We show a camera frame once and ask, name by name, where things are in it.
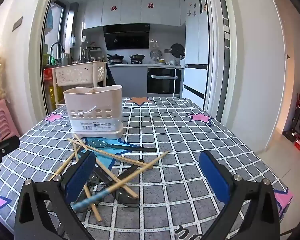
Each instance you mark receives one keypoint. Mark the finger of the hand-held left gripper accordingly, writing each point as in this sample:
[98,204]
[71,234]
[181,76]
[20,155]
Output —
[7,143]

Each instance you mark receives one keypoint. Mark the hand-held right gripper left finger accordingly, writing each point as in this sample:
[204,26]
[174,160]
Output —
[80,177]

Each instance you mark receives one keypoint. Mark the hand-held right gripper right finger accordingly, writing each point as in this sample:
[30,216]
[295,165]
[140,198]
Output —
[215,177]

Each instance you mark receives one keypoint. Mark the blue translucent spoon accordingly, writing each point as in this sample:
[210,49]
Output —
[97,143]

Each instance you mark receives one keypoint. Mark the wooden chopstick with blue end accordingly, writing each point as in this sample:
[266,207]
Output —
[140,168]

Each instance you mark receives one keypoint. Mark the beige plastic utensil holder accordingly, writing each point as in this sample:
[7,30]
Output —
[95,100]

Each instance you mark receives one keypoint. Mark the grey checked star tablecloth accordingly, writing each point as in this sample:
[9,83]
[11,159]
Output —
[180,142]

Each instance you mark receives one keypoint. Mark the yellow oil bottle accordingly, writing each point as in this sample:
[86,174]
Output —
[52,95]

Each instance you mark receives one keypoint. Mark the red plastic basket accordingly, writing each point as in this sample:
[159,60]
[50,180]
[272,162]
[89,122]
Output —
[47,73]

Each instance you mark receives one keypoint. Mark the green bottle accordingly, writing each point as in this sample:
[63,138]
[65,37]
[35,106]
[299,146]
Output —
[51,60]

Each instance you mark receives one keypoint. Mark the beige plastic trolley rack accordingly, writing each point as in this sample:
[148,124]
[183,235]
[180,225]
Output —
[75,73]

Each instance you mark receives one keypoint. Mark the dark cloth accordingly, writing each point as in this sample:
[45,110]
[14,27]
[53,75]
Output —
[110,76]

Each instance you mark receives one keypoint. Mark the black kitchen faucet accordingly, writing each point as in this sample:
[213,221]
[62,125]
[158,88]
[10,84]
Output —
[56,45]

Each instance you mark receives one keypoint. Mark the grey kitchen base cabinets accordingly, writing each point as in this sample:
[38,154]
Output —
[130,80]

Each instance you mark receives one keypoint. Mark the metal kettle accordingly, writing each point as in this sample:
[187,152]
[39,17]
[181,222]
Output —
[86,56]

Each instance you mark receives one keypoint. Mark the white rice cooker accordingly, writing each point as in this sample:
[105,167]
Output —
[182,62]

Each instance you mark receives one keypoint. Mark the hanging plastic bag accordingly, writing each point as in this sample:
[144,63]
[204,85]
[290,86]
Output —
[72,40]

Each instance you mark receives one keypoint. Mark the small white pot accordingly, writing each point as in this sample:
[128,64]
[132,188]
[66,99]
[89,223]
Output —
[173,62]

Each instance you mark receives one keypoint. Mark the black wok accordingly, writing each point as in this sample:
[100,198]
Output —
[115,58]

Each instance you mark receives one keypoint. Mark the light blue hanging cloth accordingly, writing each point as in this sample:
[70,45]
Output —
[49,20]

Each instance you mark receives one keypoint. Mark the dark cooking pot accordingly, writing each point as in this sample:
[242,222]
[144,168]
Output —
[137,58]

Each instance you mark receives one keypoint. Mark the black round hanging pan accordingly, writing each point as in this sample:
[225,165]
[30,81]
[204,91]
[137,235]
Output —
[177,50]

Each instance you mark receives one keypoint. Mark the round metal steamer rack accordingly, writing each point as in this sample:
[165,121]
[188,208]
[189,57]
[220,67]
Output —
[155,55]

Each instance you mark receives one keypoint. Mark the black range hood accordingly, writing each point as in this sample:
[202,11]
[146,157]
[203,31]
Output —
[127,37]

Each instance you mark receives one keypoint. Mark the red cabinet decal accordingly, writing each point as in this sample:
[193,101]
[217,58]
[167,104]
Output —
[113,8]
[150,5]

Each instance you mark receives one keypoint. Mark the group of fridge magnets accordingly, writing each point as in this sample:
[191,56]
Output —
[195,6]

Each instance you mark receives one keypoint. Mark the white upper cabinets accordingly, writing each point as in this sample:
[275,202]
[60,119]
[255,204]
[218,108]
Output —
[132,12]

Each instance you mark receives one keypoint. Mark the white sliding door frame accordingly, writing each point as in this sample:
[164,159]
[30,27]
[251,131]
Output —
[35,55]

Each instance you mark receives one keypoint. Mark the grey wall panel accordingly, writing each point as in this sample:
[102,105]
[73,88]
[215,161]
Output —
[17,24]

